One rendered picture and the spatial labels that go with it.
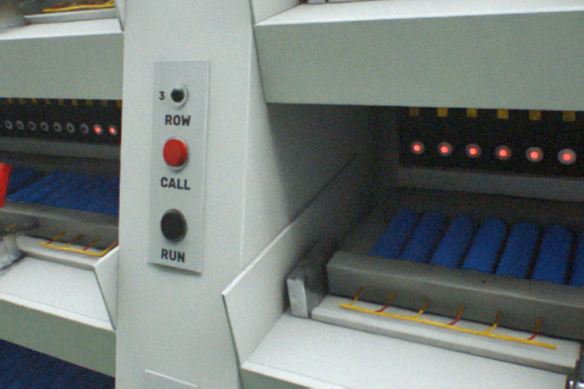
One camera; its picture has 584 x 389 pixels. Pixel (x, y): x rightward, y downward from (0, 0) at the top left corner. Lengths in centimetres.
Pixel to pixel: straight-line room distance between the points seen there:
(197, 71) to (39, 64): 15
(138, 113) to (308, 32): 12
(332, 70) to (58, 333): 27
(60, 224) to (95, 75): 16
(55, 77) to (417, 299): 29
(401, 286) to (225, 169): 13
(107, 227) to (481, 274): 28
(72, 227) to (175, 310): 18
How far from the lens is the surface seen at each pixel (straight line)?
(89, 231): 51
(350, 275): 38
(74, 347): 46
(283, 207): 37
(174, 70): 36
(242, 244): 34
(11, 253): 54
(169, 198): 36
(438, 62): 30
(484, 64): 29
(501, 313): 36
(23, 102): 71
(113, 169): 61
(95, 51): 42
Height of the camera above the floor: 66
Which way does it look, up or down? 4 degrees down
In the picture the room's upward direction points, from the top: 3 degrees clockwise
